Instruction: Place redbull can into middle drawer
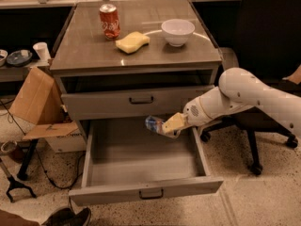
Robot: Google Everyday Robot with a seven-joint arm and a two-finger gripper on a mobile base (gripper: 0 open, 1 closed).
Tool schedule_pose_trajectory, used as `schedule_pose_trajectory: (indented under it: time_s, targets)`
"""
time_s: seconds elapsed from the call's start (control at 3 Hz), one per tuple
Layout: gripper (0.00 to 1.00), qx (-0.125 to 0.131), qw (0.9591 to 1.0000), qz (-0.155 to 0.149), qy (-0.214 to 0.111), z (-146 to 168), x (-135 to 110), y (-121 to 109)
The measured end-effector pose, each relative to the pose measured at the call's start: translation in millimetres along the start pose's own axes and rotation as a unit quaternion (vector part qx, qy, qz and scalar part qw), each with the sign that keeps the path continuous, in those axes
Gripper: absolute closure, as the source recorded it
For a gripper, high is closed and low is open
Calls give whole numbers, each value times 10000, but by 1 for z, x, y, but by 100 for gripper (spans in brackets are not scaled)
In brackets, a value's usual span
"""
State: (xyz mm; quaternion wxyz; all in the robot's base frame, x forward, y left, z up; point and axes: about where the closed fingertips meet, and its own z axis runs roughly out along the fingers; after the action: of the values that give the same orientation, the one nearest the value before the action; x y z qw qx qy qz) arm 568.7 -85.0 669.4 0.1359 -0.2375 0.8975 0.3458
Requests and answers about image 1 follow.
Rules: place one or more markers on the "dark round plate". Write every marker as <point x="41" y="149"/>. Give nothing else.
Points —
<point x="19" y="58"/>

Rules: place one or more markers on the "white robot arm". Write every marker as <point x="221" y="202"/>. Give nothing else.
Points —
<point x="237" y="91"/>

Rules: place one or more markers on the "brown cardboard box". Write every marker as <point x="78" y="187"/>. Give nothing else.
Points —
<point x="39" y="103"/>

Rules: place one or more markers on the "white bowl at edge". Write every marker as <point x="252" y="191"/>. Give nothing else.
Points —
<point x="3" y="57"/>

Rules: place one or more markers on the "yellow sponge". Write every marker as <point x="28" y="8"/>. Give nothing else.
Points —
<point x="132" y="42"/>

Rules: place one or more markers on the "grey side shelf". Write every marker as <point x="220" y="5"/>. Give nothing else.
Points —
<point x="12" y="74"/>

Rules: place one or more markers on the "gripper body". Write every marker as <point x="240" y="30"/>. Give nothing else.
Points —
<point x="194" y="113"/>

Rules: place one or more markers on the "white paper cup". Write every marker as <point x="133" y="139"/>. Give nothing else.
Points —
<point x="41" y="48"/>

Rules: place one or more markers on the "blue silver redbull can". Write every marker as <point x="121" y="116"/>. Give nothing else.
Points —
<point x="155" y="124"/>

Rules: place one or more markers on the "red coca-cola can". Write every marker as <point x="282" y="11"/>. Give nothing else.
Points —
<point x="109" y="20"/>

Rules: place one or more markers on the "black metal stand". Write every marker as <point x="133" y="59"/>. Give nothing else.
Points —
<point x="13" y="184"/>

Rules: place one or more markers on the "small round tin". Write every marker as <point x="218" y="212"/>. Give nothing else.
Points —
<point x="8" y="148"/>

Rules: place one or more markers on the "grey open lower drawer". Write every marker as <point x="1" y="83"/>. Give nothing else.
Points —
<point x="127" y="162"/>

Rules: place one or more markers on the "black shoe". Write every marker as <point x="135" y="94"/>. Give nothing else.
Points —
<point x="65" y="216"/>

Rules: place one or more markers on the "grey drawer cabinet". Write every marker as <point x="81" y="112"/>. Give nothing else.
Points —
<point x="86" y="61"/>

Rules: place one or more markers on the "grey upper drawer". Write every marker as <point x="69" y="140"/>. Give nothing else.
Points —
<point x="129" y="103"/>

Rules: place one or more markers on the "black office chair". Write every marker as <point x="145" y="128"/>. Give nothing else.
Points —
<point x="266" y="43"/>

